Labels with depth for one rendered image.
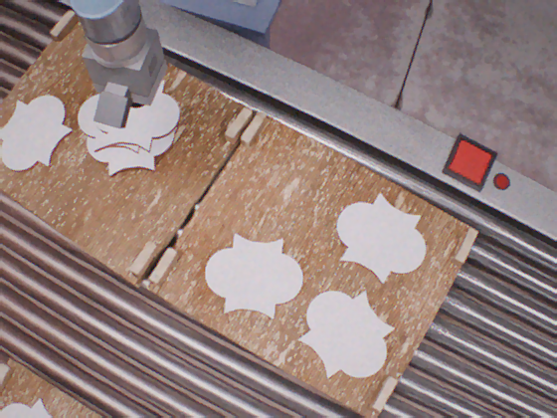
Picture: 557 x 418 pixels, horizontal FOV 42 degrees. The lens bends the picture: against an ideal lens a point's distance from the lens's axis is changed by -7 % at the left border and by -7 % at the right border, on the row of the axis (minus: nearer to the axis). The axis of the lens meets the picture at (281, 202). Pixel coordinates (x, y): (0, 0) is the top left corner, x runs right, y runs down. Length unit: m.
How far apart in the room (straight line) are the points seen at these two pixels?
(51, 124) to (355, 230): 0.54
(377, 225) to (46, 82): 0.63
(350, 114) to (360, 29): 1.19
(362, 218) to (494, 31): 1.47
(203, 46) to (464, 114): 1.20
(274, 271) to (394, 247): 0.19
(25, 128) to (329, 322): 0.61
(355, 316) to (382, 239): 0.13
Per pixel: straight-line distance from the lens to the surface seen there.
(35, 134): 1.32
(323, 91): 1.33
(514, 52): 2.56
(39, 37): 1.46
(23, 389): 1.23
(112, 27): 0.88
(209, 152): 1.26
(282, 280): 1.18
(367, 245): 1.20
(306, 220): 1.22
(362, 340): 1.17
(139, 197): 1.25
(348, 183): 1.24
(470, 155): 1.30
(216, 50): 1.37
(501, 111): 2.44
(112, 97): 1.02
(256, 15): 1.46
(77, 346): 1.23
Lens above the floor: 2.10
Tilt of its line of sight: 71 degrees down
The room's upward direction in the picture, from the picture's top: 1 degrees clockwise
